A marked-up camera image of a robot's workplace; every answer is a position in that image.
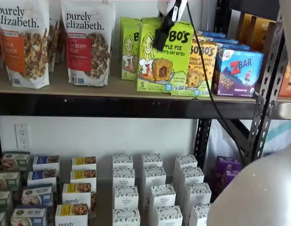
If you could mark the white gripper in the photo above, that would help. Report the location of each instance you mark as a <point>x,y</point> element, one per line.
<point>164,7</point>

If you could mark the green Bobo's apple pie box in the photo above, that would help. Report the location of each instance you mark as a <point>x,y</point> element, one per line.
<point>128,58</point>
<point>130,20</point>
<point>159,70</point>

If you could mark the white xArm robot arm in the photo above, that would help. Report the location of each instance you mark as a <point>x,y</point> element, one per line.
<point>253,193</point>

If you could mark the blue purple Zbar box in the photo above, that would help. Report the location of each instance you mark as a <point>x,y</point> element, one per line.
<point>226,41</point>
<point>239,75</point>
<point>211,34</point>
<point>234,47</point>

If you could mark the black metal shelf rack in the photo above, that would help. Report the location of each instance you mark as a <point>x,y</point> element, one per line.
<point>284,110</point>
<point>112,106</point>

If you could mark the mustard yellow box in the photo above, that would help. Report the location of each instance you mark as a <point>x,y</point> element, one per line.
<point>262,35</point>
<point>245,28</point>

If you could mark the wooden shelf board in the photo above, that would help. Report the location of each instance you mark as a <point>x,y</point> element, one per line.
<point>287,99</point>
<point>58,89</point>

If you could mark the white patterned bakery box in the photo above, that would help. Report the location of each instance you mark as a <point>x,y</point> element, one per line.
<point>123,175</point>
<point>162,195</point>
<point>198,193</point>
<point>126,196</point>
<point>126,217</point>
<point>152,159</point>
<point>154,175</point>
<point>168,216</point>
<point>199,215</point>
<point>186,161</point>
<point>123,160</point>
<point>191,175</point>

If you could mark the orange cardboard box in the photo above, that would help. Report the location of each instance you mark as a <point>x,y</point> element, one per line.
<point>287,88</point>

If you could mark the yellow label granola box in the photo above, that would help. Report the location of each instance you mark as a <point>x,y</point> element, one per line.
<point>84,163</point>
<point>83,176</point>
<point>71,215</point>
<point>76,193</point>

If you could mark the blue label granola box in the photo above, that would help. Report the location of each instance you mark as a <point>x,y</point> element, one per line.
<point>37,195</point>
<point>41,176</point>
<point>46,162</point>
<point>29,216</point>

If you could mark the green label granola box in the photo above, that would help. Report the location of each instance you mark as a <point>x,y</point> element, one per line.
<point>16,161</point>
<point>3,201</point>
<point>6,181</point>
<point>0,220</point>

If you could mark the red label granola bag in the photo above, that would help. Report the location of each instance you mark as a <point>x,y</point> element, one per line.
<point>88,58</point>

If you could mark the white plastic sheet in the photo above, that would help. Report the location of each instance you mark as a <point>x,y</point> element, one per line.
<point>220,141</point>

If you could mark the orange label granola bag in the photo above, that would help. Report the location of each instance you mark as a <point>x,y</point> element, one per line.
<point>23,58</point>

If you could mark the white cartons group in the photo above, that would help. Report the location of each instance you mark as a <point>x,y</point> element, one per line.
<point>104,200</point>

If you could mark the white wall outlet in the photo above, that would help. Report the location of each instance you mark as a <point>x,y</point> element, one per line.
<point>22,136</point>

